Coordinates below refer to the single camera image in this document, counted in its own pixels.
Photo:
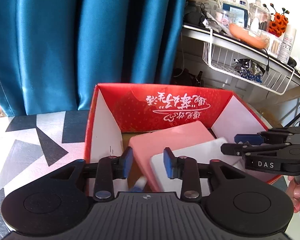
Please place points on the person's right hand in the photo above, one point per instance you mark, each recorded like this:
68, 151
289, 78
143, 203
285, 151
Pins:
293, 191

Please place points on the blue framed card box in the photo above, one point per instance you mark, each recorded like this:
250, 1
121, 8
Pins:
240, 13

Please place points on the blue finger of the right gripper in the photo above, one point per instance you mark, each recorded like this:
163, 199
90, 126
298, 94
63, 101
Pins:
242, 149
253, 139

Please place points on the white spray bottle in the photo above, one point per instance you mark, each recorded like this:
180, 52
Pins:
287, 44

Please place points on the white box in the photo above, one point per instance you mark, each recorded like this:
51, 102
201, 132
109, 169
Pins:
203, 153

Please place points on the geometric patterned tablecloth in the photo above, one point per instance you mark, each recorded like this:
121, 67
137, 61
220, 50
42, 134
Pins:
34, 145

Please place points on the cotton swab box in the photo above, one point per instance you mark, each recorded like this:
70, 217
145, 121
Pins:
273, 43

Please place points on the small white blue tube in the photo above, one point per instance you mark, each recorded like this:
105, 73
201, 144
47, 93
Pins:
139, 185

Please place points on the blue curtain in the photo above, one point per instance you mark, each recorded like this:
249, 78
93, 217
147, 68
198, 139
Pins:
54, 52

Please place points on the white dressing table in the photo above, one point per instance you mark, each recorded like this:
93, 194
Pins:
278, 110

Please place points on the orange artificial flowers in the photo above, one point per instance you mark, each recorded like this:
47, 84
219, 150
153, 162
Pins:
278, 21

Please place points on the white wire basket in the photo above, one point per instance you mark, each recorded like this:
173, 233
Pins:
221, 58

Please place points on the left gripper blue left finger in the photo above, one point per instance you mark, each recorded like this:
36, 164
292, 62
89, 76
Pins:
108, 169

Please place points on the red cardboard box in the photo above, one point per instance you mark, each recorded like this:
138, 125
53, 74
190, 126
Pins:
149, 118

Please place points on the blue silver snack packets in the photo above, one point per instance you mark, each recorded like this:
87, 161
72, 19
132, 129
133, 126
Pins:
249, 69

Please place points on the pink box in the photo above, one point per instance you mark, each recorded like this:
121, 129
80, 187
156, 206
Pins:
149, 144

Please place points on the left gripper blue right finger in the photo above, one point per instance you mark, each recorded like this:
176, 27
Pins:
185, 169

